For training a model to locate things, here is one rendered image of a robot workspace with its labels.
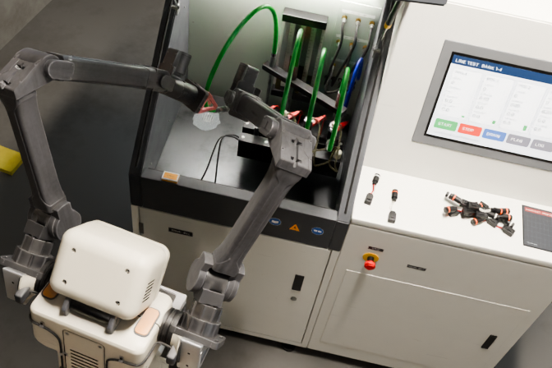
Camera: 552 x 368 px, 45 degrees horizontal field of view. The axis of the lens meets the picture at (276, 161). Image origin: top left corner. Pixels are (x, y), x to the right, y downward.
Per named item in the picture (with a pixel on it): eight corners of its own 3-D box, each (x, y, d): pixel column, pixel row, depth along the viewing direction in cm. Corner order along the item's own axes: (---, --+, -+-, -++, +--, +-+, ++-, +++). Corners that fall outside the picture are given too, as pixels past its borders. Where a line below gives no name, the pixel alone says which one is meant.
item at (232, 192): (142, 207, 219) (140, 177, 207) (146, 197, 222) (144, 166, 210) (327, 249, 217) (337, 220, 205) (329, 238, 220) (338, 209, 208)
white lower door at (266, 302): (144, 308, 271) (136, 209, 219) (145, 303, 272) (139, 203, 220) (300, 344, 268) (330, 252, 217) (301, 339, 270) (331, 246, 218)
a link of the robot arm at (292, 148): (283, 144, 131) (326, 161, 135) (273, 110, 143) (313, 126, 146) (186, 298, 150) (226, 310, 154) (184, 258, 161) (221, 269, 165)
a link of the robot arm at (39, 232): (20, 237, 157) (36, 246, 154) (36, 196, 157) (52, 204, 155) (48, 241, 165) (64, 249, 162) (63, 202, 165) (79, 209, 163)
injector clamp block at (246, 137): (235, 169, 229) (238, 140, 217) (241, 148, 235) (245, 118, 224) (332, 190, 228) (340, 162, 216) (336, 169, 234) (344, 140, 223)
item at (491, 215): (440, 222, 205) (446, 211, 201) (441, 195, 212) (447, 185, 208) (513, 238, 204) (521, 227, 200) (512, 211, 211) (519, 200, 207)
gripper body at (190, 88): (190, 80, 193) (172, 71, 187) (210, 94, 187) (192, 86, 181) (179, 98, 194) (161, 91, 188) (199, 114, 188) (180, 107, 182)
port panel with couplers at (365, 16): (322, 79, 231) (339, 6, 207) (324, 73, 233) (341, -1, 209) (359, 87, 230) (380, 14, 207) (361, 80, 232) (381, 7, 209)
